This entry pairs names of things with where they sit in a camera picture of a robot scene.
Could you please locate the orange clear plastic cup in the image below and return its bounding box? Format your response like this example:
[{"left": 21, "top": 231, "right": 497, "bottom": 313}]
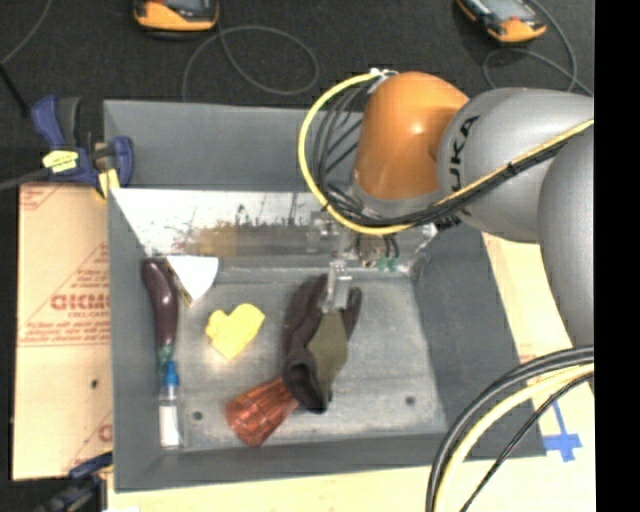
[{"left": 223, "top": 376, "right": 302, "bottom": 448}]

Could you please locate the brown cardboard board, red print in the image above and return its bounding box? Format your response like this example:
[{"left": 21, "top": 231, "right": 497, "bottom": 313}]
[{"left": 10, "top": 180, "right": 116, "bottom": 482}]

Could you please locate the grey metal bin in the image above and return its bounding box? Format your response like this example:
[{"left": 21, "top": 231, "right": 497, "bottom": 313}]
[{"left": 102, "top": 98, "right": 547, "bottom": 492}]

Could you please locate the dark brown and olive glove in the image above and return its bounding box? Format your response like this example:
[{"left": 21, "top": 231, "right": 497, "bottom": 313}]
[{"left": 280, "top": 273, "right": 364, "bottom": 415}]

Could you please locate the purple toy eggplant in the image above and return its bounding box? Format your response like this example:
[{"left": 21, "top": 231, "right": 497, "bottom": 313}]
[{"left": 140, "top": 256, "right": 182, "bottom": 372}]

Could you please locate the small white bottle, blue cap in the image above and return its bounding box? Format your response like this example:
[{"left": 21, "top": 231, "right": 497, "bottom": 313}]
[{"left": 157, "top": 360, "right": 182, "bottom": 450}]

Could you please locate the white triangular piece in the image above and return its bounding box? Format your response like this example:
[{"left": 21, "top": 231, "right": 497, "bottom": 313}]
[{"left": 166, "top": 255, "right": 220, "bottom": 302}]

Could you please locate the yellow foam shape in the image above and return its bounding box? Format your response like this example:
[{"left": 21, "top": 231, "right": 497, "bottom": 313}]
[{"left": 204, "top": 302, "right": 267, "bottom": 363}]

